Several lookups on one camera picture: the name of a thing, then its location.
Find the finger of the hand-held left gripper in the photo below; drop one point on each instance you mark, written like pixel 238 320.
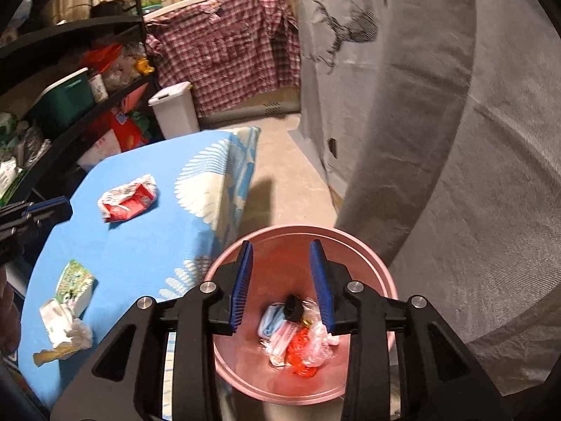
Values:
pixel 50 215

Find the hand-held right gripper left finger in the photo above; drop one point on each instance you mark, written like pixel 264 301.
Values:
pixel 243 289

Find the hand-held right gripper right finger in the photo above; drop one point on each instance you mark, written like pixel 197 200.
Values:
pixel 320 285

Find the black plastic cap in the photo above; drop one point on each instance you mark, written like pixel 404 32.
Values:
pixel 292 305

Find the blue face mask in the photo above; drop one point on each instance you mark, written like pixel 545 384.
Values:
pixel 269 320

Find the pink plastic bucket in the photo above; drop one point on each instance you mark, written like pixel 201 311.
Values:
pixel 280 250

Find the clear plastic bag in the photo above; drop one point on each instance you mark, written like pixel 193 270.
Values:
pixel 317 346

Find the orange-red plastic bag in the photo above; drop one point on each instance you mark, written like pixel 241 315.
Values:
pixel 298 351

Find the red and white crushed carton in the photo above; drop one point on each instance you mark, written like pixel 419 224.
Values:
pixel 131 206

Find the person's left hand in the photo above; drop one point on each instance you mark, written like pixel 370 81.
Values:
pixel 8 311

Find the green snack packet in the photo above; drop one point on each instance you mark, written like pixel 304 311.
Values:
pixel 8 175

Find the green printed crushed carton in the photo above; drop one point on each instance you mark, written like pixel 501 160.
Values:
pixel 74 280

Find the silver foil bag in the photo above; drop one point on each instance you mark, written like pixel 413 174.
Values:
pixel 35 144

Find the orange and white rice bag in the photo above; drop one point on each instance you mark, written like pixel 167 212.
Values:
pixel 122 136

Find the green cooler box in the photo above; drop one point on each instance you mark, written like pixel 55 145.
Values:
pixel 65 101

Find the crumpled white tissue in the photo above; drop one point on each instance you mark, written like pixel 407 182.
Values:
pixel 81 335

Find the beige paper scrap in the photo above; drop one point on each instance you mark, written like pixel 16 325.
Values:
pixel 48 356

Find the paper cup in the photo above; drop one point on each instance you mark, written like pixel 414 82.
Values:
pixel 98 90

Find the clear bag of white items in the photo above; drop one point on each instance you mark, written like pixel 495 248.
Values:
pixel 118 72

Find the white pedal bin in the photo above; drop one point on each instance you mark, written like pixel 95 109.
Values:
pixel 175 109

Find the red plastic bag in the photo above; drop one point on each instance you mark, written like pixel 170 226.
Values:
pixel 103 57

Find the yellow toy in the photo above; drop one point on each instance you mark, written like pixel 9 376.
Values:
pixel 142 66

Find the white deer print cloth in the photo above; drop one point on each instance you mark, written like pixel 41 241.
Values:
pixel 438 140

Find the black shelf rack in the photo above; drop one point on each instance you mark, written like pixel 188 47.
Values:
pixel 65 26

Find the red plaid cloth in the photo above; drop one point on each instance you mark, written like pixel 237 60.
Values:
pixel 228 44

